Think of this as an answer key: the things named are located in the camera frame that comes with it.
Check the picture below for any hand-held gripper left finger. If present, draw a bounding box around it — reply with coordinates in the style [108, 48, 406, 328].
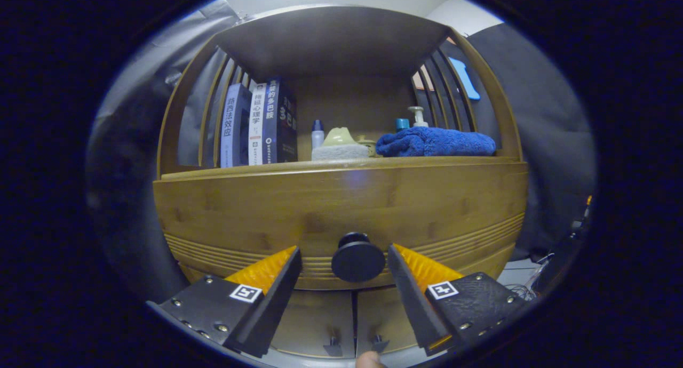
[147, 245, 303, 358]

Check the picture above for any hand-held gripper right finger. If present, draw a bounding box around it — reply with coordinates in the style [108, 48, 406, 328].
[388, 243, 529, 356]

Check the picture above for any wooden drawer with black knob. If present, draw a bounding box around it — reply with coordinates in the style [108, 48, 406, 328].
[153, 162, 529, 291]

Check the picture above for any pale green handled sponge brush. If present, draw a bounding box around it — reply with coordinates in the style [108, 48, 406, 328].
[311, 127, 370, 162]

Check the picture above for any wooden cabinet door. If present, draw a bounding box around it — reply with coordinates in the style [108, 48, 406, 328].
[356, 285, 422, 355]
[272, 289, 355, 358]

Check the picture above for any wooden countertop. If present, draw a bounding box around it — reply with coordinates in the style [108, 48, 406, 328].
[159, 155, 522, 181]

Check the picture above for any wooden cabinet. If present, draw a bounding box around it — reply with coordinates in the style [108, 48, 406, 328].
[152, 5, 529, 358]

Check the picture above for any black equipment with orange clamp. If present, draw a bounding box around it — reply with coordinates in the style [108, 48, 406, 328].
[534, 195, 593, 294]

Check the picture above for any folded blue towel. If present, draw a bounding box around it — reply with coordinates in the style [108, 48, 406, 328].
[376, 126, 497, 157]

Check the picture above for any dark navy book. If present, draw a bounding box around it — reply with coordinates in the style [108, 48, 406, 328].
[261, 78, 298, 164]

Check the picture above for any white spine book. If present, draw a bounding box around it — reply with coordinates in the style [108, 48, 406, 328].
[248, 82, 267, 166]

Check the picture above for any light blue book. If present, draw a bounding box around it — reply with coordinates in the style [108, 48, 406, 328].
[220, 83, 253, 169]

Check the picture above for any black backdrop cloth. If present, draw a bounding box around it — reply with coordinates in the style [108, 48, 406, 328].
[85, 0, 597, 305]

